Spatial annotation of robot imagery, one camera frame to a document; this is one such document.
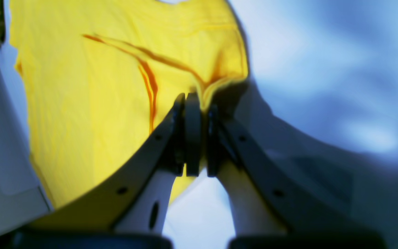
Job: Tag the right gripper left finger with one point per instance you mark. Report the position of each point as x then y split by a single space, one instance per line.
128 210

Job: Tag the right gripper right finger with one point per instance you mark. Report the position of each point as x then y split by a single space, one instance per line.
270 210

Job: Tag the orange yellow T-shirt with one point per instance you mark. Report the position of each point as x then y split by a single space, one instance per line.
100 75

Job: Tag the grey box left corner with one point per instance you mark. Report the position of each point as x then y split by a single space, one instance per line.
22 197

